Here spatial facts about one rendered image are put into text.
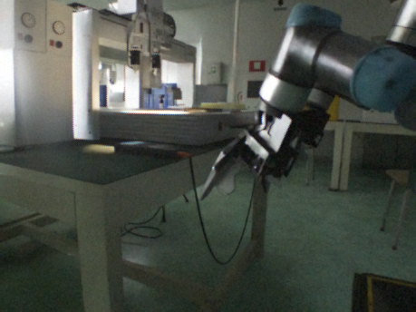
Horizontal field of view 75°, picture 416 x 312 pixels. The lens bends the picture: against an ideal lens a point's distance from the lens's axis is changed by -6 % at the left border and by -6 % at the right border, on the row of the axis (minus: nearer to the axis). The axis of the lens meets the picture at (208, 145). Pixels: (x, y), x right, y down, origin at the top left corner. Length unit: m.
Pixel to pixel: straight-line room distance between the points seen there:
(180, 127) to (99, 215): 0.46
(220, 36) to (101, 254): 5.37
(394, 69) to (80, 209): 0.53
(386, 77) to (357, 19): 4.96
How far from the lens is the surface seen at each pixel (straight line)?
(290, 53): 0.44
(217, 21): 5.85
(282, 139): 0.45
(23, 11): 1.05
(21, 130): 1.02
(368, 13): 5.36
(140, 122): 1.01
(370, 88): 0.38
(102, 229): 0.54
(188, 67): 1.74
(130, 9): 1.30
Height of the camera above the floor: 0.89
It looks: 8 degrees down
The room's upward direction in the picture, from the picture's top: 1 degrees clockwise
